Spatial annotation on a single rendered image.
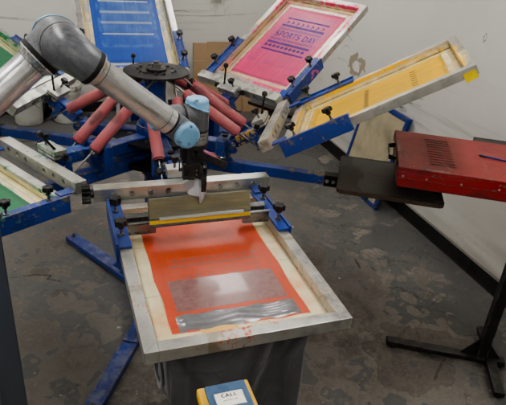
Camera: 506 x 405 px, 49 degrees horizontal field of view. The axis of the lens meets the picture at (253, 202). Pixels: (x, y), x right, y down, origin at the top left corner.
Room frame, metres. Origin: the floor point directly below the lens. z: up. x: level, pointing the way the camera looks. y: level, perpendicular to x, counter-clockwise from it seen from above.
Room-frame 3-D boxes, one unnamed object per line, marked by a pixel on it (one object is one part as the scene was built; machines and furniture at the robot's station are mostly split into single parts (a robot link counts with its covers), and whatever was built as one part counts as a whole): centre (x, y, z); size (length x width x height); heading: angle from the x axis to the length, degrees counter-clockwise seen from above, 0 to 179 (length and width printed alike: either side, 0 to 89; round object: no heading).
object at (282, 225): (1.82, -0.07, 0.98); 0.30 x 0.05 x 0.07; 21
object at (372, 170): (2.38, -0.17, 0.91); 1.34 x 0.40 x 0.08; 81
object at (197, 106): (1.69, 0.20, 1.39); 0.09 x 0.08 x 0.11; 120
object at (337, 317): (1.50, 0.11, 0.97); 0.79 x 0.58 x 0.04; 21
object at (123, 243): (1.62, 0.45, 0.98); 0.30 x 0.05 x 0.07; 21
